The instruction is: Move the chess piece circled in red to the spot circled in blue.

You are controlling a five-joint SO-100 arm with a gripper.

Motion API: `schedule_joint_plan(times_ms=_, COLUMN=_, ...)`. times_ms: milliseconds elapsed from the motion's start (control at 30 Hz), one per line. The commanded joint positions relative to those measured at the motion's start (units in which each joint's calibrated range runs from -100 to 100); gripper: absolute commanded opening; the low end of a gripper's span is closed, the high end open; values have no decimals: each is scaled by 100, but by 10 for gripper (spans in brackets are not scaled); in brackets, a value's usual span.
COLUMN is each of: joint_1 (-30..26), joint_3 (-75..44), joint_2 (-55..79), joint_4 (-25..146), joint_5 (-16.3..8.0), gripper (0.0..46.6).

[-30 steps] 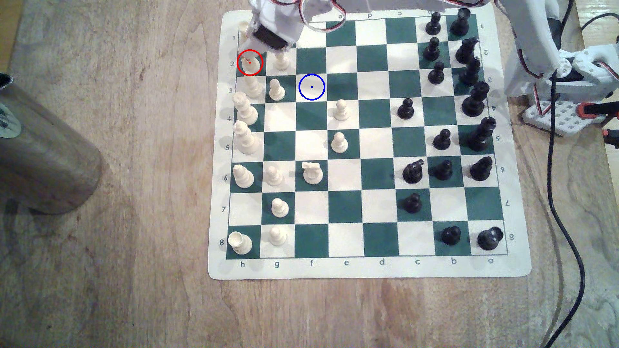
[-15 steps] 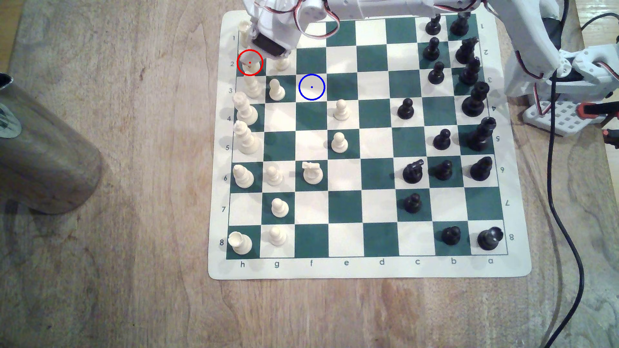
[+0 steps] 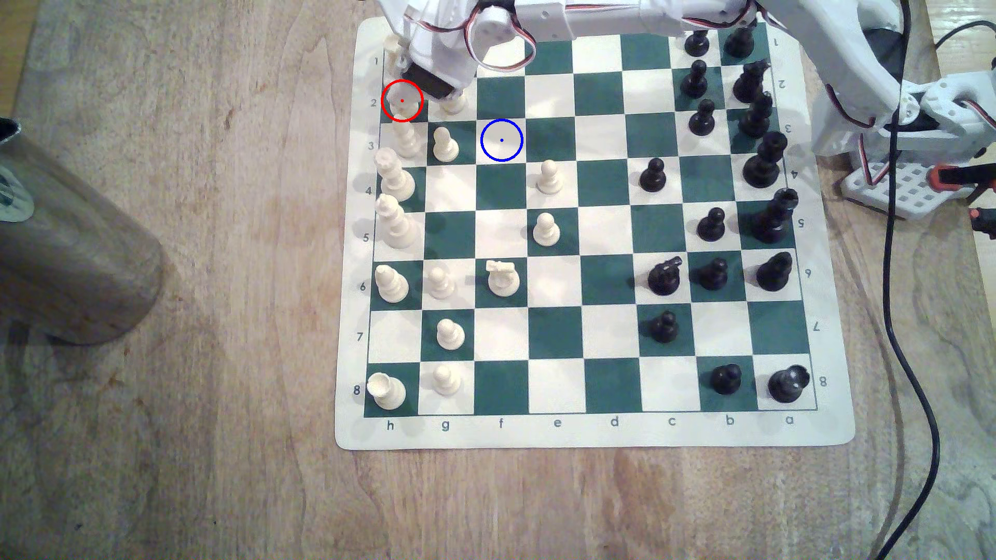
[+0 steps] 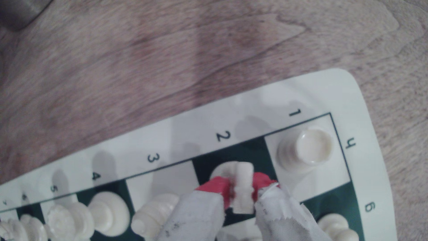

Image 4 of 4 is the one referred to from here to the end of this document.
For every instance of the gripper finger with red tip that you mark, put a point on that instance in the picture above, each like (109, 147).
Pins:
(194, 217)
(284, 221)

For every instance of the white knight chess piece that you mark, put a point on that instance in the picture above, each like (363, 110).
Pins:
(243, 187)

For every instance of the white bishop chess piece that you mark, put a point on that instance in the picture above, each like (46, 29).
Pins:
(150, 217)

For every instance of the white pawn chess piece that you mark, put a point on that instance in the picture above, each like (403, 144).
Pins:
(337, 227)

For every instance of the white rook chess piece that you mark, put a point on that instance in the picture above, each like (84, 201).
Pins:
(307, 149)

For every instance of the white queen chess piece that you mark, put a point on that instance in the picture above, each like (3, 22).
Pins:
(107, 214)

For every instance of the green white chess mat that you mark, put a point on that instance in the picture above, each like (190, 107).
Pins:
(301, 100)

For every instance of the white king chess piece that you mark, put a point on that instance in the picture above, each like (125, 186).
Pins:
(23, 229)

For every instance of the metal cylinder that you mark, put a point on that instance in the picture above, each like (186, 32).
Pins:
(20, 11)

